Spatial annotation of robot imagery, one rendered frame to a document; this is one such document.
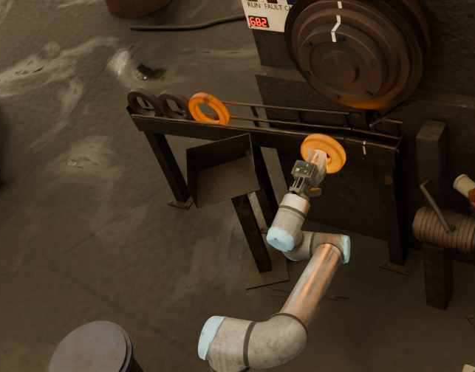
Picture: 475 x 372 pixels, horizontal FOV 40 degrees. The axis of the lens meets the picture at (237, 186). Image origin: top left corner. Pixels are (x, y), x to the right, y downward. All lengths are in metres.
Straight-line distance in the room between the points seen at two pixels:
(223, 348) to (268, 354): 0.12
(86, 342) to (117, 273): 0.78
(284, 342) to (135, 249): 1.75
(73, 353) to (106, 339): 0.13
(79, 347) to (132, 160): 1.52
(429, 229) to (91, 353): 1.29
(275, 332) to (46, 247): 2.11
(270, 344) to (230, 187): 1.01
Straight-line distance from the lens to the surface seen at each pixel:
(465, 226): 2.36
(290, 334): 1.69
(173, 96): 2.83
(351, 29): 2.01
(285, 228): 2.06
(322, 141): 2.17
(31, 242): 3.67
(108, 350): 2.49
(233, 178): 2.57
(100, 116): 4.22
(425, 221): 2.38
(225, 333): 1.70
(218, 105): 2.70
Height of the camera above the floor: 2.38
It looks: 45 degrees down
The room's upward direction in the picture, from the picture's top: 20 degrees counter-clockwise
